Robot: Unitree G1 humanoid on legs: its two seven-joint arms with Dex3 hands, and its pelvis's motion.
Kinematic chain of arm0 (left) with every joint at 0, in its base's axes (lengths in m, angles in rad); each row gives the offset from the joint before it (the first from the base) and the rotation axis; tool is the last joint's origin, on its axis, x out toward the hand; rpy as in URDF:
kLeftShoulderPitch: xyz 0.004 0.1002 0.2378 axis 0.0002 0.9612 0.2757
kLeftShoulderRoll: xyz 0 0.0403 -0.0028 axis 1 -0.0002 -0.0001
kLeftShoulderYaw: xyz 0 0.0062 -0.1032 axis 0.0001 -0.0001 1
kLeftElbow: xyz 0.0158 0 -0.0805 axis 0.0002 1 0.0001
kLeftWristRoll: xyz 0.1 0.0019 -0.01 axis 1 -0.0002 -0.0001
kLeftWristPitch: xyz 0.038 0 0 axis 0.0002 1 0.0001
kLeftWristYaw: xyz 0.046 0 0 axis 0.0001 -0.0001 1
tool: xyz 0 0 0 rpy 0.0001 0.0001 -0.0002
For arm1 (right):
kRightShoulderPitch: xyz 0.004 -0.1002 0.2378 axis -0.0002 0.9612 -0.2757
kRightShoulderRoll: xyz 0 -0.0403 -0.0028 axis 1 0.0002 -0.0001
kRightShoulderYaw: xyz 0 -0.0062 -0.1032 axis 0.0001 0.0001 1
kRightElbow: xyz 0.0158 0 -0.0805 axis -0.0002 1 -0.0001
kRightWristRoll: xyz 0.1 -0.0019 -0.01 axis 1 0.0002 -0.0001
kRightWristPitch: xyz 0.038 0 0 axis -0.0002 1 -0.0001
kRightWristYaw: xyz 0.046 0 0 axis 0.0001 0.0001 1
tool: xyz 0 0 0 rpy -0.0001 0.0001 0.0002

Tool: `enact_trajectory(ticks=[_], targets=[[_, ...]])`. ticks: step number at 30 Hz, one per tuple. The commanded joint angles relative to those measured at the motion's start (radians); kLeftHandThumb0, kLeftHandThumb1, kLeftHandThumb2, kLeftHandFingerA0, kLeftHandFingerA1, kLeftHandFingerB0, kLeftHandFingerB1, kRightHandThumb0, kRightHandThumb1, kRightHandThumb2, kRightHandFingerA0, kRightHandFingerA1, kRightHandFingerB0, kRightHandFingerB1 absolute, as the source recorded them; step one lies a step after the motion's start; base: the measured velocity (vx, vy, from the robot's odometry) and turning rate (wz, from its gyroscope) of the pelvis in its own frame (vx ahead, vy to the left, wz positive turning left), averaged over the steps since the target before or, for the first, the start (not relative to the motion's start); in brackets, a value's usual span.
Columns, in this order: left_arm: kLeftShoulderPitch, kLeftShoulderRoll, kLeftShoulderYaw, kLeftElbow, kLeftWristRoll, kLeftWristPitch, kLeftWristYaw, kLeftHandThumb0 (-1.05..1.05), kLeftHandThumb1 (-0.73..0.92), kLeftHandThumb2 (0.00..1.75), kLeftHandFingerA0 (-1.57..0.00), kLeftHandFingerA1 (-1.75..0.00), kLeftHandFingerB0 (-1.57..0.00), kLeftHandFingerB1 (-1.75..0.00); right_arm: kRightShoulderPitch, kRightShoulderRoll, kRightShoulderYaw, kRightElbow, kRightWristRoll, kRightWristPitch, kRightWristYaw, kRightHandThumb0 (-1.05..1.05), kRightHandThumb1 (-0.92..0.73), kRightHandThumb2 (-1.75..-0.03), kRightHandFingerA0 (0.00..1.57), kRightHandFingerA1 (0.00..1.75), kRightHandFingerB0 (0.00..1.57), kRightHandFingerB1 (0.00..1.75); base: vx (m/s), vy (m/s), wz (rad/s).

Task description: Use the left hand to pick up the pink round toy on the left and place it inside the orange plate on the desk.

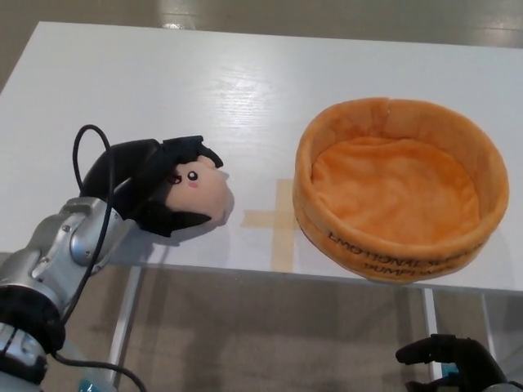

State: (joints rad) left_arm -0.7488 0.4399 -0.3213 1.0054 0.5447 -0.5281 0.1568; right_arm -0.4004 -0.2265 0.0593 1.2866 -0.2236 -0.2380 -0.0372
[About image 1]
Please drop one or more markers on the orange plush round plate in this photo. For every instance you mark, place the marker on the orange plush round plate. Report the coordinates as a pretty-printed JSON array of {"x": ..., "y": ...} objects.
[{"x": 392, "y": 200}]

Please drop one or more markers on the white table leg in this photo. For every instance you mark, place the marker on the white table leg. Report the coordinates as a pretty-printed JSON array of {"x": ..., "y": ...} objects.
[
  {"x": 126, "y": 310},
  {"x": 432, "y": 310}
]

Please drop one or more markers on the pink round plush toy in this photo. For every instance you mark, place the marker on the pink round plush toy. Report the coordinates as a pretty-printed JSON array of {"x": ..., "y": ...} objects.
[{"x": 206, "y": 190}]

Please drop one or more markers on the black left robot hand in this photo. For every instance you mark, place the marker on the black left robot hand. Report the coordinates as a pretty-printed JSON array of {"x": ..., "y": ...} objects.
[{"x": 135, "y": 171}]

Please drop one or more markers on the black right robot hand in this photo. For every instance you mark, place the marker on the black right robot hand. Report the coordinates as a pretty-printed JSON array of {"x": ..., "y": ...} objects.
[{"x": 478, "y": 367}]

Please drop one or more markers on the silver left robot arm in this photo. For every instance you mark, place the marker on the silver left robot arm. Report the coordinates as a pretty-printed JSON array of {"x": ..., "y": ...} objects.
[{"x": 53, "y": 245}]

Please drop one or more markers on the light blue curved frame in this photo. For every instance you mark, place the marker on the light blue curved frame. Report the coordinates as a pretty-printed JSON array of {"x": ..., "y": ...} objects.
[{"x": 92, "y": 379}]

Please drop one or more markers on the beige masking tape strip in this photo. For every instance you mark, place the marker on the beige masking tape strip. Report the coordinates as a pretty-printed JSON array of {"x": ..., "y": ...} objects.
[
  {"x": 284, "y": 249},
  {"x": 261, "y": 218}
]

